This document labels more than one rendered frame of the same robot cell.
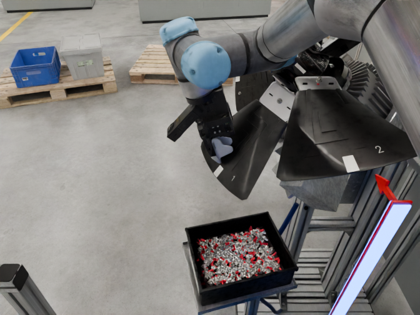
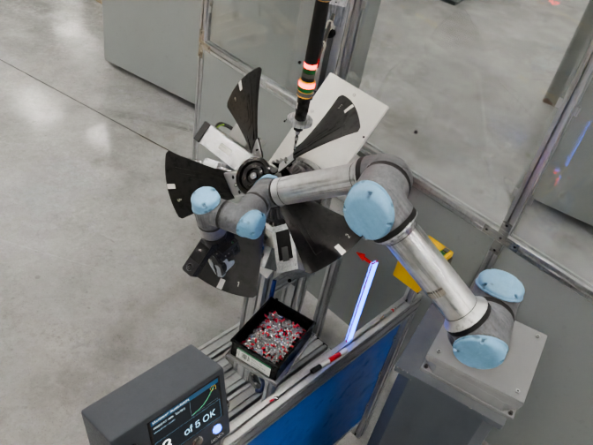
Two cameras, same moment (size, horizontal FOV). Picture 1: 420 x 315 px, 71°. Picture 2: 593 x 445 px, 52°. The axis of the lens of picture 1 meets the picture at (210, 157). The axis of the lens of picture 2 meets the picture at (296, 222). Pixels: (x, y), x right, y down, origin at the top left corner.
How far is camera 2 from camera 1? 126 cm
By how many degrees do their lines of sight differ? 40
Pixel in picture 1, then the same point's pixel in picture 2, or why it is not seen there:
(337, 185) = not seen: hidden behind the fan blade
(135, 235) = (28, 426)
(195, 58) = (254, 225)
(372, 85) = not seen: hidden behind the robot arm
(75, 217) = not seen: outside the picture
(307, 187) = (300, 267)
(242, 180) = (246, 282)
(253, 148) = (246, 253)
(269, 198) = (163, 285)
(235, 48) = (261, 206)
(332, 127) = (319, 230)
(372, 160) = (348, 243)
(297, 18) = (311, 195)
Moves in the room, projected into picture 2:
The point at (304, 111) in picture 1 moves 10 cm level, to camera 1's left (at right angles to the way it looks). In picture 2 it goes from (295, 223) to (269, 237)
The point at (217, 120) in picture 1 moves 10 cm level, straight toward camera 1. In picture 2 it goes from (230, 247) to (253, 267)
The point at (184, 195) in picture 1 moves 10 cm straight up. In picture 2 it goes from (49, 338) to (47, 323)
